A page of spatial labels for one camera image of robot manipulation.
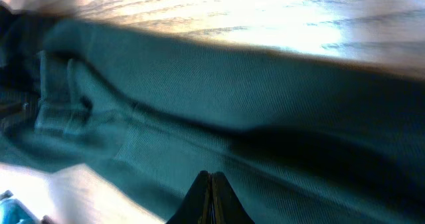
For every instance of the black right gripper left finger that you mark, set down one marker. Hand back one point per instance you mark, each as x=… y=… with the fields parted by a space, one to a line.
x=195 y=206

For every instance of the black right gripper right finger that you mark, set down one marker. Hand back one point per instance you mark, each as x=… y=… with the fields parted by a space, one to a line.
x=226 y=207

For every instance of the black polo shirt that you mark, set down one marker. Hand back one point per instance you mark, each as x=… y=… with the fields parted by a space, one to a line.
x=112 y=125

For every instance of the folded light blue shirt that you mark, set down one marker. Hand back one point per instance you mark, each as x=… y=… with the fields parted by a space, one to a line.
x=12 y=212

